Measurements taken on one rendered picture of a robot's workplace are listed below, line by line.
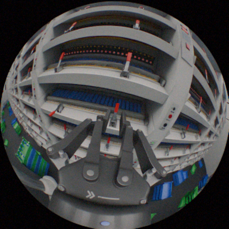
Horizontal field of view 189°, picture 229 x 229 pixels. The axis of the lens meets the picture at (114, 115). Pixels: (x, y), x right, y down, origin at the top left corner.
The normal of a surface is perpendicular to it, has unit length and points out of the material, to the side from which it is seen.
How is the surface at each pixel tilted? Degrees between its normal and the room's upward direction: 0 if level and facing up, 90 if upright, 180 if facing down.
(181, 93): 90
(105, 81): 109
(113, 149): 19
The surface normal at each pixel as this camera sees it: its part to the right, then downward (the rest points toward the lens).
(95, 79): -0.16, 0.76
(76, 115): 0.15, -0.61
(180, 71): -0.11, 0.53
